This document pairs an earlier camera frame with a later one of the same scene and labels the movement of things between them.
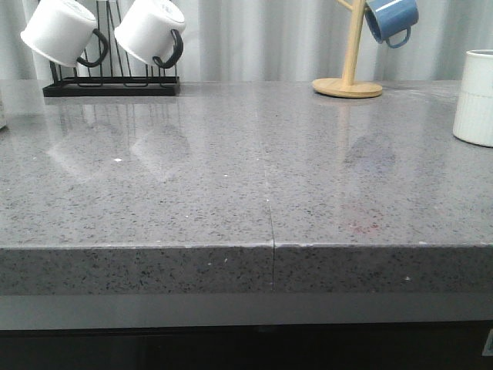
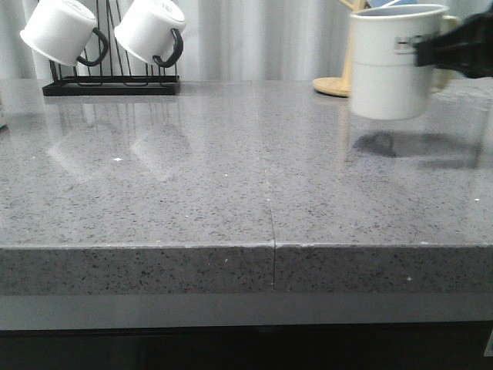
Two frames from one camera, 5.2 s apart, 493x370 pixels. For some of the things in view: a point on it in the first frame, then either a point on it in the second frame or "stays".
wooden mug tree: [347, 86] stays
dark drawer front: [387, 346] stays
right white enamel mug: [145, 28] stays
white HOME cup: [474, 117] → [385, 84]
